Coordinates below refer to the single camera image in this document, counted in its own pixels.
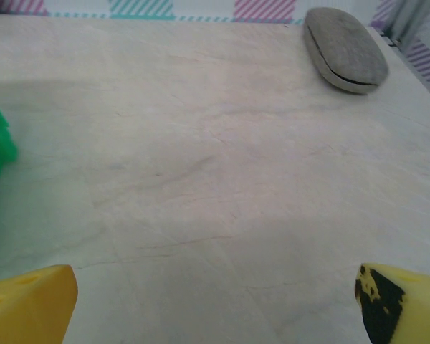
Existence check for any grey oval case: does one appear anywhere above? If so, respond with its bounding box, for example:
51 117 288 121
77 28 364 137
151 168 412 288
303 6 390 95

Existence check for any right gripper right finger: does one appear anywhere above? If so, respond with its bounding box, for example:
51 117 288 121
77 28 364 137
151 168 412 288
354 262 430 344

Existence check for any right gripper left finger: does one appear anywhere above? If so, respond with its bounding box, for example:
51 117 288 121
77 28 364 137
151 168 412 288
0 264 80 344

